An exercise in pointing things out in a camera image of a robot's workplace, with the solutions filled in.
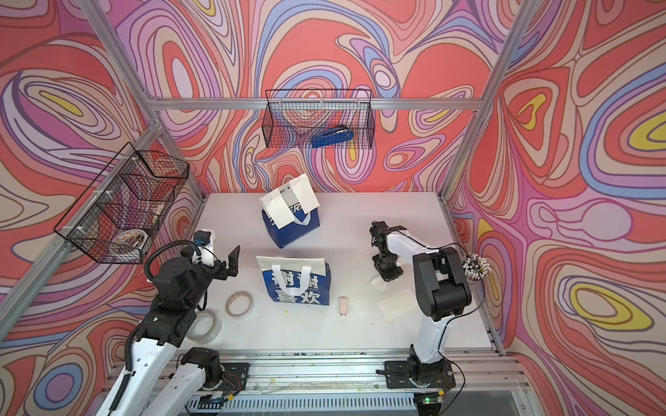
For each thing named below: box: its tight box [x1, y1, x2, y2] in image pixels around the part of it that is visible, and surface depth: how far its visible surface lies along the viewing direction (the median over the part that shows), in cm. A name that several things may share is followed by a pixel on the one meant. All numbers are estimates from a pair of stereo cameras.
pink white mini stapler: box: [338, 296, 348, 319], surface depth 86 cm
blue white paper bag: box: [255, 255, 332, 306], surface depth 77 cm
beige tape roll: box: [225, 290, 255, 319], surface depth 88 cm
